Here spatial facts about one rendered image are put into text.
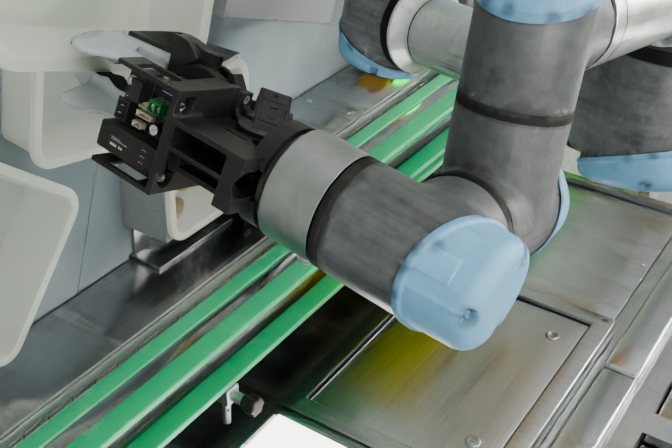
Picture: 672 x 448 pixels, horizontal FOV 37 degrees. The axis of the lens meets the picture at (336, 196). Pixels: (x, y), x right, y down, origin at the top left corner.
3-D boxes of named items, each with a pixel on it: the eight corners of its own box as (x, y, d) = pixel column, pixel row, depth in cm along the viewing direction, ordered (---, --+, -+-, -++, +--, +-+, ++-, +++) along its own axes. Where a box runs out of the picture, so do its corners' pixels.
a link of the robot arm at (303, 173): (394, 149, 63) (351, 262, 66) (336, 119, 65) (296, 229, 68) (332, 162, 57) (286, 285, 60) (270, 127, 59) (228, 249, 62)
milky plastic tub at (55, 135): (-19, 153, 117) (34, 175, 113) (-18, -44, 108) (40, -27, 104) (90, 125, 131) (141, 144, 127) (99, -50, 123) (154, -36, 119)
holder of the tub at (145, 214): (127, 258, 143) (169, 276, 140) (110, 80, 129) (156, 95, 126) (204, 206, 156) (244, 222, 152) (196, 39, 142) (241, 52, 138)
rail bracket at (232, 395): (173, 407, 142) (250, 447, 136) (171, 370, 139) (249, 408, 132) (192, 391, 145) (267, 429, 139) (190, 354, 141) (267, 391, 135)
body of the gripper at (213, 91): (112, 47, 63) (260, 130, 58) (200, 46, 70) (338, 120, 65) (82, 158, 65) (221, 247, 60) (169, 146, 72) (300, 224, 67)
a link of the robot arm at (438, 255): (510, 331, 62) (445, 383, 55) (366, 246, 67) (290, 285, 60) (556, 222, 59) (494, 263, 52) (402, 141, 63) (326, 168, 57)
